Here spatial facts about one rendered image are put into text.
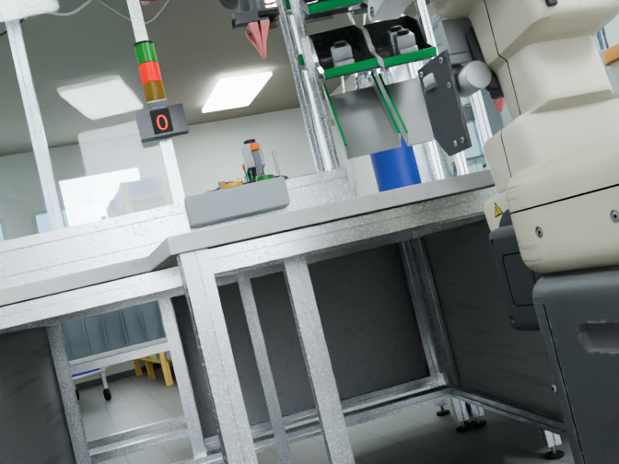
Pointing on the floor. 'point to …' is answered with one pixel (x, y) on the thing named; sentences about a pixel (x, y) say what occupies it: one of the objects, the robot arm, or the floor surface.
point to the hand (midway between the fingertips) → (263, 55)
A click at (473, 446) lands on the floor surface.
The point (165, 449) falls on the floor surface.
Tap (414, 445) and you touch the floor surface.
